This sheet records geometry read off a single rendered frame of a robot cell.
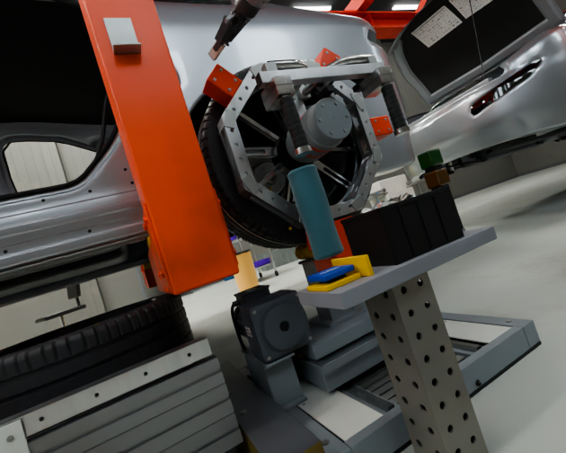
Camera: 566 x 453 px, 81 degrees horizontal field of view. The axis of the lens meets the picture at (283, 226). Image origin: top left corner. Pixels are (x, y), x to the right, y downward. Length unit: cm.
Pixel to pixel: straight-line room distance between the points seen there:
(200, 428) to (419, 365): 53
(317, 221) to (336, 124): 29
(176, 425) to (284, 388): 35
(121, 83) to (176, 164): 22
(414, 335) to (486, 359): 47
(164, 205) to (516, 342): 108
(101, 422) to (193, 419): 19
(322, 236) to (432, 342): 37
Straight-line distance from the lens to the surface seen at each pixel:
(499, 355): 121
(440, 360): 78
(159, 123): 88
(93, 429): 93
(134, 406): 91
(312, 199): 91
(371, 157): 123
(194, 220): 81
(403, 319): 71
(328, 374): 109
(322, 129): 97
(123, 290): 923
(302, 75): 96
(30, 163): 1005
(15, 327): 966
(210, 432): 95
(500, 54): 466
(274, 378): 111
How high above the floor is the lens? 57
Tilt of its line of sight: 2 degrees up
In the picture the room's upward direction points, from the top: 18 degrees counter-clockwise
